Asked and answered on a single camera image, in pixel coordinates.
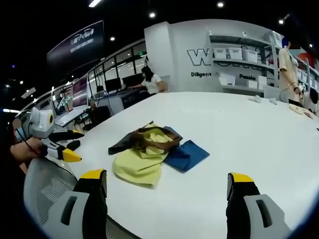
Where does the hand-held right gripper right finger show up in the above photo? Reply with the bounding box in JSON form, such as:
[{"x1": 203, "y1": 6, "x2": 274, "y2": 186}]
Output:
[{"x1": 225, "y1": 171, "x2": 293, "y2": 239}]

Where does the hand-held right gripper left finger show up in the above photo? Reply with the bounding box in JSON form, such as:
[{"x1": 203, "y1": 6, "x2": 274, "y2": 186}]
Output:
[{"x1": 47, "y1": 169, "x2": 108, "y2": 239}]

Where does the dark grey garment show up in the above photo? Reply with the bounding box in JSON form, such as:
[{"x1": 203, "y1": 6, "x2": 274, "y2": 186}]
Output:
[{"x1": 108, "y1": 129, "x2": 140, "y2": 155}]

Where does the yellow garment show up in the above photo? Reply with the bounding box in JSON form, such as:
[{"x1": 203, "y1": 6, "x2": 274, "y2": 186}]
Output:
[{"x1": 112, "y1": 121, "x2": 180, "y2": 189}]

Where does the blue garment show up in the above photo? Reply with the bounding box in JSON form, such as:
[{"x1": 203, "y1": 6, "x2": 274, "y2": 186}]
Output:
[{"x1": 163, "y1": 125, "x2": 210, "y2": 173}]

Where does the brown garment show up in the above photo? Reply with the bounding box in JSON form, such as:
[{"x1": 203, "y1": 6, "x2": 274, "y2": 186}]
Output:
[{"x1": 131, "y1": 126, "x2": 181, "y2": 152}]

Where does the person's left hand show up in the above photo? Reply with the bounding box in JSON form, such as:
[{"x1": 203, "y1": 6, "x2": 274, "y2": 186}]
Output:
[{"x1": 10, "y1": 137, "x2": 43, "y2": 160}]

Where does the grey mesh office chair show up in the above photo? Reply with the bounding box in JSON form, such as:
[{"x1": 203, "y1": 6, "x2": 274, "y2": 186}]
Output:
[{"x1": 23, "y1": 157, "x2": 118, "y2": 239}]

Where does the purple display screen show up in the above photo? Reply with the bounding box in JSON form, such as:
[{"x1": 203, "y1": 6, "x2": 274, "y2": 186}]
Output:
[{"x1": 72, "y1": 76, "x2": 88, "y2": 111}]

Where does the black computer monitor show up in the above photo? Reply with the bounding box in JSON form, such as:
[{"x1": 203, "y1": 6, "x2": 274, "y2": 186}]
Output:
[
  {"x1": 104, "y1": 78, "x2": 123, "y2": 92},
  {"x1": 122, "y1": 74, "x2": 146, "y2": 90}
]

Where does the grey office desk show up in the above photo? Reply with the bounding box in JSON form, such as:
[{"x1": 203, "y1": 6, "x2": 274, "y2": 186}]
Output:
[{"x1": 119, "y1": 87, "x2": 158, "y2": 109}]

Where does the grey metal shelving unit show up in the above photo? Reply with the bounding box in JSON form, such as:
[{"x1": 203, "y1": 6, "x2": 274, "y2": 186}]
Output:
[{"x1": 208, "y1": 31, "x2": 285, "y2": 93}]

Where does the row of white storage boxes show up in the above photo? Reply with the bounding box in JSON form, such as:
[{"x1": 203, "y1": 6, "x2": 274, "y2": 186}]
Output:
[{"x1": 213, "y1": 31, "x2": 284, "y2": 91}]

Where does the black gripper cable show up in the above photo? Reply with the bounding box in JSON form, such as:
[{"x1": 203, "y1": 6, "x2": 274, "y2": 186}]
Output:
[{"x1": 14, "y1": 125, "x2": 43, "y2": 157}]

